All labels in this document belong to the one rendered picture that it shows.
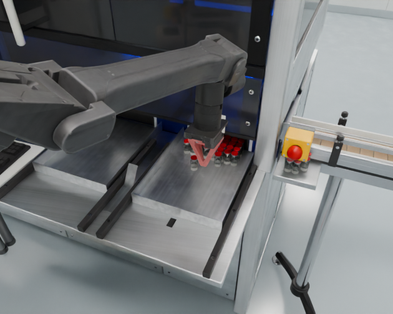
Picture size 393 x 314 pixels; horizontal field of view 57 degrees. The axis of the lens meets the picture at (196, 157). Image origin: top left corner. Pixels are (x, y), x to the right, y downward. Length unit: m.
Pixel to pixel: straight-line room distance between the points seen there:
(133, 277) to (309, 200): 1.13
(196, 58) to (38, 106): 0.30
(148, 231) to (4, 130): 0.64
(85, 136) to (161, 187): 0.67
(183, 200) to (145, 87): 0.56
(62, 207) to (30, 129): 0.70
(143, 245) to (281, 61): 0.56
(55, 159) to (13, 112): 0.88
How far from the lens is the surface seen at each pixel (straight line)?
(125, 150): 1.19
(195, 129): 0.74
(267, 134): 1.02
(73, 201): 1.06
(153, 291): 1.86
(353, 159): 1.16
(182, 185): 1.04
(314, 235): 1.47
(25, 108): 0.34
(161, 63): 0.52
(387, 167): 1.17
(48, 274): 2.04
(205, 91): 0.70
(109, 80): 0.44
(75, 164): 1.17
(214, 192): 1.02
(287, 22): 0.88
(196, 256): 0.89
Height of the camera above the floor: 1.61
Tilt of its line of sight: 40 degrees down
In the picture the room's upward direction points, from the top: straight up
